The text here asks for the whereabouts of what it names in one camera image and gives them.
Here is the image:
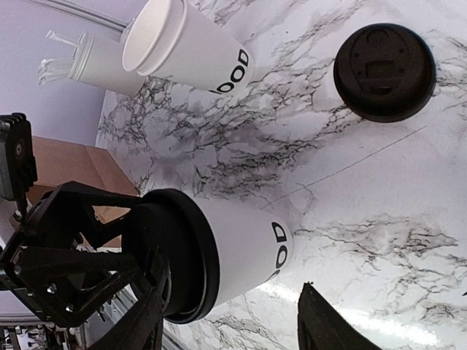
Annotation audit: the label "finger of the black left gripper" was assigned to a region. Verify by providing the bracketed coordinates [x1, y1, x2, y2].
[21, 181, 142, 249]
[14, 244, 147, 322]

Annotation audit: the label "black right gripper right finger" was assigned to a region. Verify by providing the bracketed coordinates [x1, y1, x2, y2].
[298, 282, 376, 350]

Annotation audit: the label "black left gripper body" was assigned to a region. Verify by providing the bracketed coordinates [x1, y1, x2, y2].
[1, 233, 88, 327]

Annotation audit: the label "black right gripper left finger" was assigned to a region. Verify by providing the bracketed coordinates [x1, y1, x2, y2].
[90, 264, 169, 350]

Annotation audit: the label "brown paper bag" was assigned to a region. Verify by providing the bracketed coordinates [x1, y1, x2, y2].
[9, 137, 142, 254]

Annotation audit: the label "black coffee cup lid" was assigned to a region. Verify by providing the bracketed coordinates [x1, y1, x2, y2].
[122, 189, 220, 324]

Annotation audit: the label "single white paper cup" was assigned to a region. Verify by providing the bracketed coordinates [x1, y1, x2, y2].
[195, 198, 293, 306]

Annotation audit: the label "white paper cups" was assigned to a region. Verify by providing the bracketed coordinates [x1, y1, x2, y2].
[123, 1, 255, 96]

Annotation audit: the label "white container with sachets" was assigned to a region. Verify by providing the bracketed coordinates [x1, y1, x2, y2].
[38, 31, 145, 97]

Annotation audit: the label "front aluminium rail frame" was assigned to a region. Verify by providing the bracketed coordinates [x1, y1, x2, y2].
[1, 286, 152, 349]

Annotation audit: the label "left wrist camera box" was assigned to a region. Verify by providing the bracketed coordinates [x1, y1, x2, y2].
[1, 112, 38, 219]

